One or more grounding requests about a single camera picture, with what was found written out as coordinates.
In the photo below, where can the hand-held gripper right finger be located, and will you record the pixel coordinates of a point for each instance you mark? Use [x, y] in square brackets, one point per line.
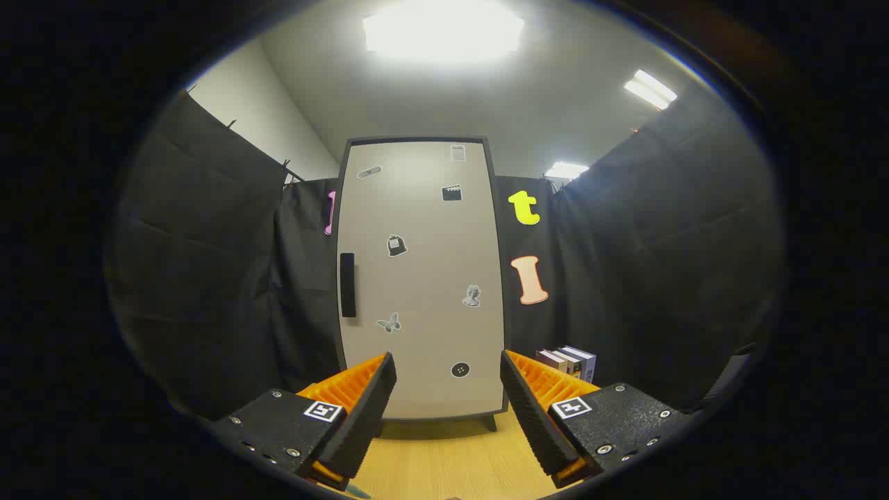
[535, 423]

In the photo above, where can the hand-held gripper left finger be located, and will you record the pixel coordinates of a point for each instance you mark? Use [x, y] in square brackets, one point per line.
[364, 423]

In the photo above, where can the dark grey cabinet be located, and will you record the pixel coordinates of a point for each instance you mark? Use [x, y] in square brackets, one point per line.
[489, 422]

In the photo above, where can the white book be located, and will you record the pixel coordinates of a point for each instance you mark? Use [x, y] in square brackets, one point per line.
[569, 362]

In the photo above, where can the black backdrop cloth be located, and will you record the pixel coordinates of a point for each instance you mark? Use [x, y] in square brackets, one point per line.
[208, 243]

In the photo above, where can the small ceiling light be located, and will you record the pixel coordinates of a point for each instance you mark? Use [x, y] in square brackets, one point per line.
[566, 170]

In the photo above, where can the long ceiling light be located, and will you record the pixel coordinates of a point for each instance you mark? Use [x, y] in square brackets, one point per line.
[651, 89]

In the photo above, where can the large ceiling light panel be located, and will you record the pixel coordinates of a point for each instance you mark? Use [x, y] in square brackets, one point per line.
[444, 28]

